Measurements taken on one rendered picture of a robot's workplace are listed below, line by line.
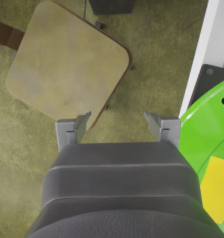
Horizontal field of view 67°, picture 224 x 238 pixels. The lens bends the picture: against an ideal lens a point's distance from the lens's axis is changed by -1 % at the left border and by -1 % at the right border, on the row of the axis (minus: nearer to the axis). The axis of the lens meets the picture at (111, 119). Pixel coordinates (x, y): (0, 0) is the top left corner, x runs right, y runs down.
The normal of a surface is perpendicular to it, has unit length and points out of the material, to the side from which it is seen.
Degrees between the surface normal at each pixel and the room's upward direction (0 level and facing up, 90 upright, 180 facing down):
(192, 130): 25
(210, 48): 0
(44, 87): 0
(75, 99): 0
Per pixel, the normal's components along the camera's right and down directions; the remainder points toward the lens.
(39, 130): -0.01, 0.29
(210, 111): -0.30, -0.01
